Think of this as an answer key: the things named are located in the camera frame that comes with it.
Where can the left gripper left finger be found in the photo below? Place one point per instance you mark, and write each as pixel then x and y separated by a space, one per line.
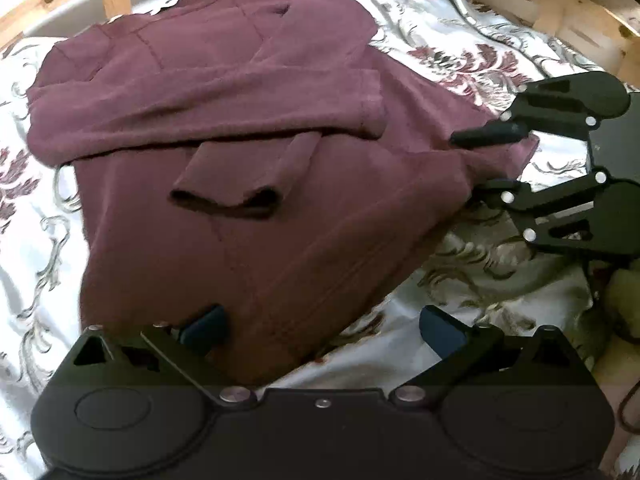
pixel 205 331

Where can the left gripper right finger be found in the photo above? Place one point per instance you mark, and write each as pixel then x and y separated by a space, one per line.
pixel 441 331

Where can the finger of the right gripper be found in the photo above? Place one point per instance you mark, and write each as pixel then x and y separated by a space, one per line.
pixel 493 133
pixel 497 193

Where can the maroon sweater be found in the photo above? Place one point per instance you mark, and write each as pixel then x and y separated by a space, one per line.
pixel 256 155

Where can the floral white bedspread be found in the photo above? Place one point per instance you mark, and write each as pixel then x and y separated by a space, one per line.
pixel 481 273

